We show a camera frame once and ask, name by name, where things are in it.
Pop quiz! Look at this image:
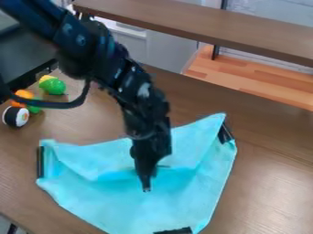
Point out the green toy corn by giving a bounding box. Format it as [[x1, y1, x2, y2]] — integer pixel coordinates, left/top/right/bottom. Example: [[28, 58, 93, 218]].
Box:
[[38, 74, 68, 96]]

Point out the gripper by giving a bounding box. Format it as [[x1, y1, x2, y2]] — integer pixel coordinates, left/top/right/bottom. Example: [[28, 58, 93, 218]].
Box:
[[123, 112, 174, 193]]

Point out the toy sushi roll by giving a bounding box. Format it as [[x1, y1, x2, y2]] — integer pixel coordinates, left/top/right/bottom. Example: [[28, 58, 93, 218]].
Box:
[[1, 105, 31, 128]]

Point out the light blue cloth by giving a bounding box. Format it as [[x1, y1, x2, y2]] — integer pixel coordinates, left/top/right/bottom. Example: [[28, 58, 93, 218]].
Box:
[[35, 112, 239, 234]]

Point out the wooden shelf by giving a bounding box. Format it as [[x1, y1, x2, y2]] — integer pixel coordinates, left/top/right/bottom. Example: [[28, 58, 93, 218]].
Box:
[[70, 0, 313, 69]]

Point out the black monitor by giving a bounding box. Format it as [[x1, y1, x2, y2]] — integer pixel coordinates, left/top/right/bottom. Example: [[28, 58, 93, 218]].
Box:
[[0, 12, 59, 104]]

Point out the orange toy carrot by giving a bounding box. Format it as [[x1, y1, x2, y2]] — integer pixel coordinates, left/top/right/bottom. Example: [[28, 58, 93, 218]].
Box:
[[8, 89, 43, 115]]

